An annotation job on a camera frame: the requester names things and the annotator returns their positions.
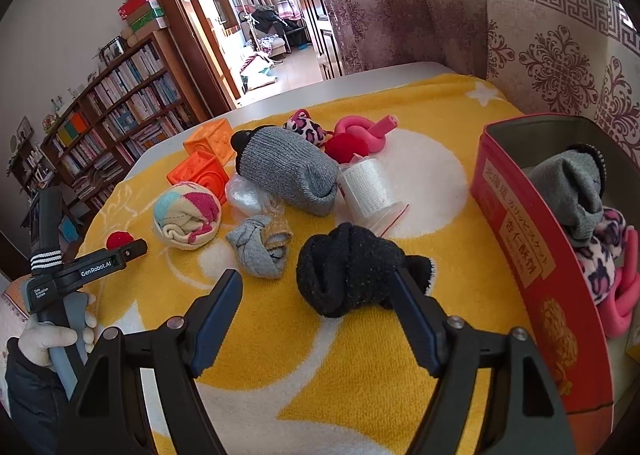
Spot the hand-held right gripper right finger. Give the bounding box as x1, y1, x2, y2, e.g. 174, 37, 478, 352
387, 267, 576, 455

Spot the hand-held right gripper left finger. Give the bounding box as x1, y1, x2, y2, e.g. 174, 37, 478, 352
65, 269, 244, 455

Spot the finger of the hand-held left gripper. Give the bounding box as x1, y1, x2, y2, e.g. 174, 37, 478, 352
117, 240, 149, 267

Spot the multicolour sock ball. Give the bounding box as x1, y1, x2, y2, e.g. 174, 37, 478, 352
152, 184, 222, 252

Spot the black sock bundle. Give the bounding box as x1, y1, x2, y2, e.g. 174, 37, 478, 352
296, 222, 435, 319

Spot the orange embossed toy cube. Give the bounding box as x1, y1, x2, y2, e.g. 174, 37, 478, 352
167, 154, 232, 196
183, 118, 236, 157

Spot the clear plastic wrap ball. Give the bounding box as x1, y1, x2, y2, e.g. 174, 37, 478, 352
225, 174, 285, 216

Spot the red cardboard box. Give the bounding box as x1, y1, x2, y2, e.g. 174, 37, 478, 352
469, 114, 640, 455
118, 0, 161, 20

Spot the grey knit sock bundle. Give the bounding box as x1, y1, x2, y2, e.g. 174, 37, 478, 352
230, 125, 341, 217
527, 144, 608, 248

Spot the red felt ball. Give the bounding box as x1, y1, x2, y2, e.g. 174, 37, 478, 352
324, 132, 370, 164

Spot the person's left forearm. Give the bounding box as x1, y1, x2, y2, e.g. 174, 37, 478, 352
4, 339, 76, 443

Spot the person's left hand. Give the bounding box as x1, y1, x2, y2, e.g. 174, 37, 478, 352
17, 307, 98, 372

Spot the grey and tan sock bundle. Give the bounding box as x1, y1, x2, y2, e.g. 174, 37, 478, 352
225, 215, 294, 279

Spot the yellow and white blanket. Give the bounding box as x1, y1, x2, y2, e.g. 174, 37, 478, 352
75, 72, 551, 455

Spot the small dark display shelf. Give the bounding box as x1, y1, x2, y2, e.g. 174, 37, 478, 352
6, 130, 56, 198

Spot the white roll in zip bag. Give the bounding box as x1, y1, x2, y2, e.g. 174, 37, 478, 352
337, 155, 410, 237

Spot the wooden bookshelf with books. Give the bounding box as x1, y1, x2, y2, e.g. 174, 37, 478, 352
40, 30, 211, 221

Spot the pink foam hair curler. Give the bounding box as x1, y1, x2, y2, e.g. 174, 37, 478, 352
600, 255, 640, 338
332, 114, 399, 154

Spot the leopard print sock bundle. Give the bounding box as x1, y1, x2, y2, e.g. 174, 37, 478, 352
575, 208, 628, 306

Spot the pink leopard plush toy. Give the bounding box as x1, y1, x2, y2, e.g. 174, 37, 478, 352
283, 108, 329, 146

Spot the white floor bag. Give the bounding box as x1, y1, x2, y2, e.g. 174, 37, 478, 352
240, 55, 279, 87

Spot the beige cardboard box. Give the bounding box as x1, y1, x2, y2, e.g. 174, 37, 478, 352
124, 18, 169, 41

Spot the green cardboard box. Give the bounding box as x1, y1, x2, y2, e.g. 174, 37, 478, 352
127, 4, 166, 29

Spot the dark clothes pile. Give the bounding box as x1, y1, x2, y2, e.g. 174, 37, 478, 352
245, 5, 301, 36

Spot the white coat rack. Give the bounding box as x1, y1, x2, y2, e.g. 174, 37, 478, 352
227, 0, 266, 56

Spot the brown wooden panel door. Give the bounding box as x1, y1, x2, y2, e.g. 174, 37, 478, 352
285, 0, 346, 82

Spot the patterned purple beige curtain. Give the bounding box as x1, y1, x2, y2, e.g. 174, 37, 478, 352
300, 0, 640, 166

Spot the picture frame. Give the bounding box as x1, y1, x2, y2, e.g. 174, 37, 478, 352
100, 38, 126, 62

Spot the brown wooden door frame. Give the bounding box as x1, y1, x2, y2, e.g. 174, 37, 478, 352
132, 0, 243, 111

